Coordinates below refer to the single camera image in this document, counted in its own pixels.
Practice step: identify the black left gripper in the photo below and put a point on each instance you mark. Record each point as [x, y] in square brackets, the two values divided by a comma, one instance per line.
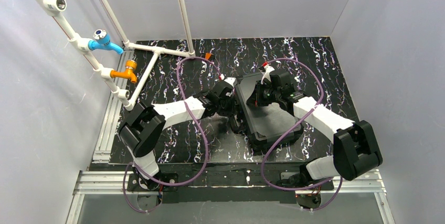
[229, 103]

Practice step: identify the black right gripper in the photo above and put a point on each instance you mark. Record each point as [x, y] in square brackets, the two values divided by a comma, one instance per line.
[255, 98]

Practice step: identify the black poker set case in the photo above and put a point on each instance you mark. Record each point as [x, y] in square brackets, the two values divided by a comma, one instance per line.
[261, 125]

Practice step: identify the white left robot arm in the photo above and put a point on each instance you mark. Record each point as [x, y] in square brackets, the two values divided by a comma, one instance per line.
[142, 127]

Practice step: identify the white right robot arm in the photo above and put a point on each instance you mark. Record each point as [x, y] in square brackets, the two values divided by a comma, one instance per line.
[355, 147]

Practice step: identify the orange plastic faucet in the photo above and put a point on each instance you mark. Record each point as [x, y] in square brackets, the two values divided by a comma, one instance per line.
[128, 73]

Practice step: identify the blue plastic faucet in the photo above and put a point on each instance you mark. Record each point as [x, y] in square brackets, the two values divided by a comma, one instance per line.
[101, 40]

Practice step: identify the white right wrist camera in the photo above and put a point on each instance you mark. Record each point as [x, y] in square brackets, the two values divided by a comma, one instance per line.
[266, 70]

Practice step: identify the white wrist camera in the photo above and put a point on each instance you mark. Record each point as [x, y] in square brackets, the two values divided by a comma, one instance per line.
[232, 82]
[266, 70]

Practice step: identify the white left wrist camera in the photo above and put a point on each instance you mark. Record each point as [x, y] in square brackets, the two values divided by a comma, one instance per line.
[232, 82]

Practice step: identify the aluminium rail frame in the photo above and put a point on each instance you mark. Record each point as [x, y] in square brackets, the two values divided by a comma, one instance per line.
[209, 174]

